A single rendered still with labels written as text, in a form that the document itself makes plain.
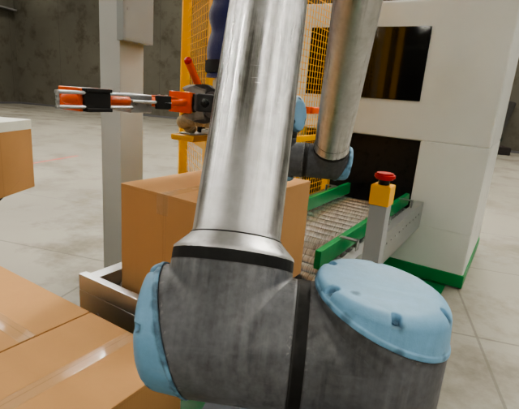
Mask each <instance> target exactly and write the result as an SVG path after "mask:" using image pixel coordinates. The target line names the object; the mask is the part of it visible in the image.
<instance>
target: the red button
mask: <svg viewBox="0 0 519 409"><path fill-rule="evenodd" d="M375 178H376V179H378V180H379V181H378V184H379V185H384V186H389V185H390V181H393V180H394V179H396V175H394V173H391V172H386V171H377V172H376V173H375Z"/></svg>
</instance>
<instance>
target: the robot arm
mask: <svg viewBox="0 0 519 409"><path fill-rule="evenodd" d="M382 4H383V0H332V12H331V19H330V25H329V32H328V44H327V51H326V58H325V64H324V77H323V83H322V90H321V97H320V109H319V116H318V123H317V129H316V136H315V142H314V144H312V143H299V142H296V140H297V132H300V131H301V130H302V129H303V128H304V126H305V122H306V119H307V109H306V106H305V103H304V101H303V99H302V98H301V97H300V96H297V91H298V77H299V70H300V62H301V56H302V42H303V34H304V27H305V19H306V12H307V0H229V8H228V13H227V18H226V24H225V33H224V38H223V43H222V48H221V58H220V63H219V68H218V73H217V83H216V88H214V87H213V86H212V85H209V84H191V85H187V86H184V87H182V89H183V90H184V91H185V92H190V93H195V103H194V111H196V112H195V113H191V114H186V113H184V114H182V117H184V118H185V119H187V120H190V121H193V122H196V123H202V124H205V123H209V129H208V138H207V144H206V149H205V154H204V163H203V168H202V174H201V179H200V184H199V193H198V198H197V204H196V209H195V218H194V223H193V228H192V230H191V232H190V233H189V234H188V235H186V236H184V237H183V238H182V239H180V240H179V241H178V242H177V243H175V244H174V247H173V252H172V257H171V262H170V263H169V262H161V263H159V264H156V265H154V266H153V267H152V268H151V269H150V273H148V274H147V275H146V277H145V279H144V282H143V284H142V286H141V289H140V292H139V297H138V301H137V304H136V309H135V319H134V322H135V330H134V333H133V350H134V358H135V366H136V369H137V372H138V374H139V377H140V379H141V381H142V382H143V383H144V384H145V385H146V386H147V387H148V388H149V389H150V390H153V391H155V392H158V393H162V394H168V395H171V396H175V397H178V398H180V399H181V400H185V401H188V400H194V401H200V402H205V403H215V404H221V405H226V406H232V407H241V408H247V409H436V408H437V405H438V401H439V397H440V391H441V386H442V383H443V379H444V372H445V369H446V364H447V361H448V358H449V356H450V354H451V346H450V340H451V333H452V326H453V315H452V312H451V309H450V307H449V306H448V304H447V302H446V301H445V299H444V298H443V296H442V295H441V294H440V293H439V292H438V291H437V290H435V289H434V288H433V287H432V286H430V285H428V284H426V283H425V282H424V281H423V280H421V279H420V278H417V277H415V276H414V275H412V274H410V273H407V272H406V271H403V270H401V269H398V268H395V267H392V266H390V265H385V264H377V263H374V262H372V261H370V260H359V259H339V260H332V261H330V262H329V263H328V264H324V265H322V266H321V267H320V269H319V271H318V272H317V273H316V275H315V281H311V280H310V281H309V280H303V279H297V278H293V271H294V259H293V258H292V256H291V255H290V254H289V253H288V252H287V251H286V250H285V248H284V247H283V245H282V243H281V229H282V222H283V214H284V207H285V193H286V186H287V181H291V180H292V179H293V178H294V176H295V177H309V178H318V179H332V180H333V181H337V180H346V179H347V178H348V177H349V175H350V170H351V167H352V163H353V157H354V151H353V148H352V147H350V141H351V137H352V134H353V129H354V124H355V119H356V116H357V112H358V106H359V102H360V99H361V95H362V89H363V85H364V81H365V78H366V73H367V68H368V63H369V60H370V56H371V50H372V46H373V42H374V39H375V32H376V29H377V25H378V21H379V17H380V11H381V7H382Z"/></svg>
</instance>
